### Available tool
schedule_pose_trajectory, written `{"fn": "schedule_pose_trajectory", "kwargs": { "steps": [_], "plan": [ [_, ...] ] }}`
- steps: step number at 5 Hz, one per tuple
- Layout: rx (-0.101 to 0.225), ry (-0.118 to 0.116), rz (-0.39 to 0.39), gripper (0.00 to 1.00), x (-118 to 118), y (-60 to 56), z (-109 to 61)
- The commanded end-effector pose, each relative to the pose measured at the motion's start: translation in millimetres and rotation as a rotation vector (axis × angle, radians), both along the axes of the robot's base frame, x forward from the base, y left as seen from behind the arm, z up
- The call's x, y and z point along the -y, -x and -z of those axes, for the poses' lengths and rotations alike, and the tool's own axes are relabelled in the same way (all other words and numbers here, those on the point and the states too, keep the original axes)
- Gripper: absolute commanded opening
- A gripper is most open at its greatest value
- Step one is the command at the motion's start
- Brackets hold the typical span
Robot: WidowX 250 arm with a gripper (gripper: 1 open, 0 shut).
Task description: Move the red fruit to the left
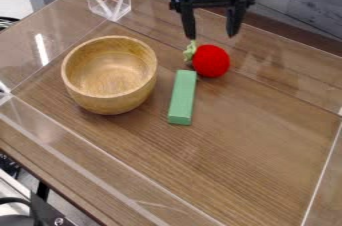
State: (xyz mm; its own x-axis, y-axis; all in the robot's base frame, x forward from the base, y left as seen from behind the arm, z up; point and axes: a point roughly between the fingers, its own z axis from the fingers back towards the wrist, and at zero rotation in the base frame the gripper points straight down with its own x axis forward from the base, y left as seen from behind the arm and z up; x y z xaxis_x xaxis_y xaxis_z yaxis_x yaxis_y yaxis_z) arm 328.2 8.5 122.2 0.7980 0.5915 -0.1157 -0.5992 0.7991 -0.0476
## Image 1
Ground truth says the red knitted fruit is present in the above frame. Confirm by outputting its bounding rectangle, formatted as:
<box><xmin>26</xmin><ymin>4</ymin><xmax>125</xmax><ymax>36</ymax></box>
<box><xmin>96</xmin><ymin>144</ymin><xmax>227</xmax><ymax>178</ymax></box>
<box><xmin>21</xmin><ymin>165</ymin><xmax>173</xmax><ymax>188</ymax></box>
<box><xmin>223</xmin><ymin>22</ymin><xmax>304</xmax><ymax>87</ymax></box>
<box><xmin>183</xmin><ymin>40</ymin><xmax>231</xmax><ymax>78</ymax></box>

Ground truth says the green rectangular block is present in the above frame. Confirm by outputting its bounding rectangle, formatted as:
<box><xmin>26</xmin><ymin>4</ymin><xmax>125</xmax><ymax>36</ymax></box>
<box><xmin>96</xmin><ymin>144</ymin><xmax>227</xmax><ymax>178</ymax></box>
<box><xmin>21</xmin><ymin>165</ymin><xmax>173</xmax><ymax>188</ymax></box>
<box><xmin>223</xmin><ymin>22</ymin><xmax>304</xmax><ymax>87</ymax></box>
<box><xmin>167</xmin><ymin>70</ymin><xmax>196</xmax><ymax>125</ymax></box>

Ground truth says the wooden bowl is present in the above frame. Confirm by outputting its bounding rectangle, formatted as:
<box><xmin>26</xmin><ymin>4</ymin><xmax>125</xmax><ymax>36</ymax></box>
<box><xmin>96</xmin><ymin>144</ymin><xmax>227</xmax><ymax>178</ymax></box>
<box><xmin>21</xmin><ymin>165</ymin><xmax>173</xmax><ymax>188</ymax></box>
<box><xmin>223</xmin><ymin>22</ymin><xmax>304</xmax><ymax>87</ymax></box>
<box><xmin>60</xmin><ymin>35</ymin><xmax>157</xmax><ymax>115</ymax></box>

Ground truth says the clear acrylic corner bracket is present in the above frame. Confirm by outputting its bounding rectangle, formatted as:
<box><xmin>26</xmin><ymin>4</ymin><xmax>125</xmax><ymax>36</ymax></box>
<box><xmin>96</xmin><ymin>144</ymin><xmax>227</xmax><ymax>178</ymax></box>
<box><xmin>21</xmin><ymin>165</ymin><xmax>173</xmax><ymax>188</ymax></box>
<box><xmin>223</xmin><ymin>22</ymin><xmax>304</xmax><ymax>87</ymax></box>
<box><xmin>86</xmin><ymin>0</ymin><xmax>132</xmax><ymax>22</ymax></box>

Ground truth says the clear acrylic enclosure wall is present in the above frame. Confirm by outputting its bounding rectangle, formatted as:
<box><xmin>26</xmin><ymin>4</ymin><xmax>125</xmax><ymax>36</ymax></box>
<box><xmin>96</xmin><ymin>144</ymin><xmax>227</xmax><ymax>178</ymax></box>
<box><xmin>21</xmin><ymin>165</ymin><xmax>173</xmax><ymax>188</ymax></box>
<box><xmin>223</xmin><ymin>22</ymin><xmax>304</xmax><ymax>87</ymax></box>
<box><xmin>0</xmin><ymin>0</ymin><xmax>342</xmax><ymax>226</ymax></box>

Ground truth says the black clamp with cable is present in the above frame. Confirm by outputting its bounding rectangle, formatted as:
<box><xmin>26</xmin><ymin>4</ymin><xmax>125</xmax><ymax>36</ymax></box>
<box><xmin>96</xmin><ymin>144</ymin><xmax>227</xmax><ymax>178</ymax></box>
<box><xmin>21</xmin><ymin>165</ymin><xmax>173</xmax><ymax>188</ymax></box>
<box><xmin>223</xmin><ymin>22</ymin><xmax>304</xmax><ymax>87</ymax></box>
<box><xmin>0</xmin><ymin>197</ymin><xmax>77</xmax><ymax>226</ymax></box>

